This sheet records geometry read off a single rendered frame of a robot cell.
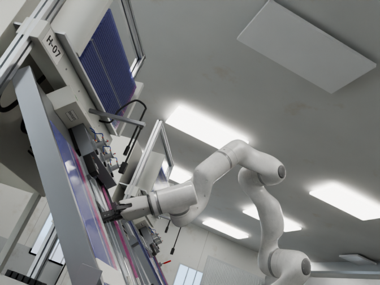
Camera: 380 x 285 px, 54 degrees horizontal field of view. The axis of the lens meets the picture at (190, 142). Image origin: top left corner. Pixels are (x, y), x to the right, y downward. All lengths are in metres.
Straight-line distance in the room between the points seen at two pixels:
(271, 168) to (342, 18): 2.34
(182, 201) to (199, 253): 10.59
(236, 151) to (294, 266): 0.51
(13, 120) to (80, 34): 0.40
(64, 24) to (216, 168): 0.76
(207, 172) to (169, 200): 0.18
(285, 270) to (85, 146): 0.91
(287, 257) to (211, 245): 10.44
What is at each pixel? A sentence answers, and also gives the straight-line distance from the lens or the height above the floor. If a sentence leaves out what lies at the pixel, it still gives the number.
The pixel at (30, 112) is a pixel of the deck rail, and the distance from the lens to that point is 1.13.
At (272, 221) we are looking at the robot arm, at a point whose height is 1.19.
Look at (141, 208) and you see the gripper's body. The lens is 1.26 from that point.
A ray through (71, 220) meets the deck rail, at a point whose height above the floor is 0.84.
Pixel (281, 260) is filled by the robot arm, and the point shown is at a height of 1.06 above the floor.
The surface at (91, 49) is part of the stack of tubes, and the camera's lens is 1.45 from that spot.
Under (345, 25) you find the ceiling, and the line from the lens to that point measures 3.70.
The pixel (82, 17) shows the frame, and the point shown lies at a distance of 1.47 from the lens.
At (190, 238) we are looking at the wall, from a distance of 11.76.
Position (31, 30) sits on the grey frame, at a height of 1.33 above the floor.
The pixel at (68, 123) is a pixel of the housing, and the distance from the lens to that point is 1.43.
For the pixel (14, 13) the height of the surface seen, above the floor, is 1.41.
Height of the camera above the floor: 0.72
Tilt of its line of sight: 25 degrees up
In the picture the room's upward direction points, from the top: 20 degrees clockwise
